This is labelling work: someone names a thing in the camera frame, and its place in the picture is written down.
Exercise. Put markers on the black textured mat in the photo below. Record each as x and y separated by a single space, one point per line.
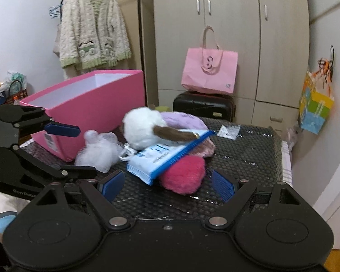
249 158

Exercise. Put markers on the white door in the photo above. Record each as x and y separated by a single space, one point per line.
337 198

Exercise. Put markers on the cream and green fluffy cardigan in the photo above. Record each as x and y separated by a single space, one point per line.
96 31

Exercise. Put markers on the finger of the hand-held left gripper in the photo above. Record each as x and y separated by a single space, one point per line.
61 129
79 172

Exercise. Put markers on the white plush with brown tail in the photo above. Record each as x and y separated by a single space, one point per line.
141 126

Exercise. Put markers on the wall hook with orange ribbons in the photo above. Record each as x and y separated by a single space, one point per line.
327 65

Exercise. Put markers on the colourful gift bag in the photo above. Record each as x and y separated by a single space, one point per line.
314 107

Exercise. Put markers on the pink fluffy plush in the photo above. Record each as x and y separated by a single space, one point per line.
184 175

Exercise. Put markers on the pink floral cloth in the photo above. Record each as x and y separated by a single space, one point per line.
206 148

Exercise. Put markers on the blue and white packet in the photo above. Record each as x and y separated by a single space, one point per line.
158 155

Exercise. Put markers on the light blue cloth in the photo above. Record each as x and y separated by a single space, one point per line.
1 221

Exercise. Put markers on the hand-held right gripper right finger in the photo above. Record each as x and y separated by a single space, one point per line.
222 185

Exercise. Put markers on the green ball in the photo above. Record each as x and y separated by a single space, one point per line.
163 108

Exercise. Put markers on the pink tote bag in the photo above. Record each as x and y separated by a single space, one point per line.
209 70

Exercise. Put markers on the white plastic bag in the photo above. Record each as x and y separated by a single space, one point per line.
293 136

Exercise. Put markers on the striped cloth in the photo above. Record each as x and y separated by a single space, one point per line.
286 164

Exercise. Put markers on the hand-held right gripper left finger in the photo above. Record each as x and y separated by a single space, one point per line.
113 183

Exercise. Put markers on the dark wicker basket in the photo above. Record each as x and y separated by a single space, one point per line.
17 95

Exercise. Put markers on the purple soft cloth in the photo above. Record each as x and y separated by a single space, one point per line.
184 120

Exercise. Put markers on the small clear plastic packet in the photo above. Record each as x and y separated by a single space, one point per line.
228 131

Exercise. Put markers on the black suitcase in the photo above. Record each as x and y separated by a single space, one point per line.
204 104

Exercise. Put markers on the beige wardrobe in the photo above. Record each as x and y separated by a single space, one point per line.
229 19

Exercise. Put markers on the pink storage box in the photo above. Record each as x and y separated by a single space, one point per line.
102 102

